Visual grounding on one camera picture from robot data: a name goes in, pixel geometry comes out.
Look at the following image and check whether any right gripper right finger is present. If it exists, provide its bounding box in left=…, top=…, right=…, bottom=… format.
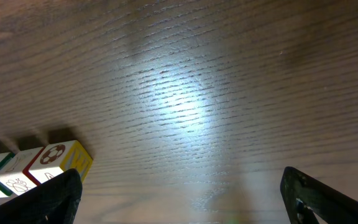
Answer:
left=280, top=167, right=358, bottom=224

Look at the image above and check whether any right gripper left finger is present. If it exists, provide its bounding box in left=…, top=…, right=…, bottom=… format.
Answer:
left=0, top=169, right=83, bottom=224

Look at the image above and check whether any white block with bug drawing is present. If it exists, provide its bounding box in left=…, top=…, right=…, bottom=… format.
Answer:
left=29, top=140, right=93, bottom=184

